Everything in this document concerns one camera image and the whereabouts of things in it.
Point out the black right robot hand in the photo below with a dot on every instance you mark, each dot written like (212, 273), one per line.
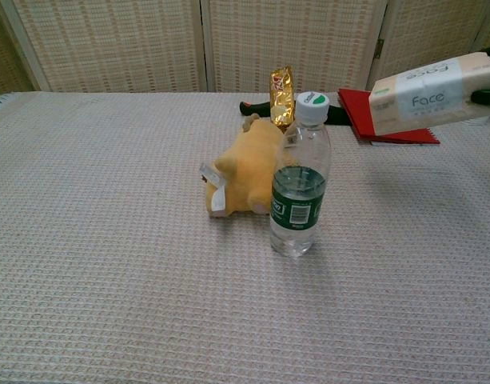
(486, 97)

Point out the woven rattan folding screen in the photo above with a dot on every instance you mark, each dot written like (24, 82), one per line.
(116, 44)

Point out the gold foil snack pack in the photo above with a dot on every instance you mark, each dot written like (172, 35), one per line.
(281, 96)

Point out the woven beige tablecloth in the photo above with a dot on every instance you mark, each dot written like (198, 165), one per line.
(108, 240)

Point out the white tissue pack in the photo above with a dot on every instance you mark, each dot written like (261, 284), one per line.
(428, 96)

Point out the red spiral notebook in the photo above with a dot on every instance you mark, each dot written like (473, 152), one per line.
(356, 112)

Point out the yellow plush toy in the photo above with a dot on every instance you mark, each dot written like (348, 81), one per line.
(248, 168)

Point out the black tool with orange band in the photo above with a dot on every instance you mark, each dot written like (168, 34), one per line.
(254, 108)

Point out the clear water bottle green label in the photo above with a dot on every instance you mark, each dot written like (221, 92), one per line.
(296, 200)

